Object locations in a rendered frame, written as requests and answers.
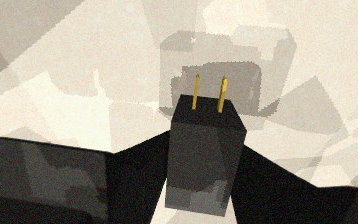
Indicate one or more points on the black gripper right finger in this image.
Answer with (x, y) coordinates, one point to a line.
(265, 193)

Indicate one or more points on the black two-prong charger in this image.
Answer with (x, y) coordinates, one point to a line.
(205, 145)

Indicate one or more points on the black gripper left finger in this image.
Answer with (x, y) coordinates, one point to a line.
(119, 188)

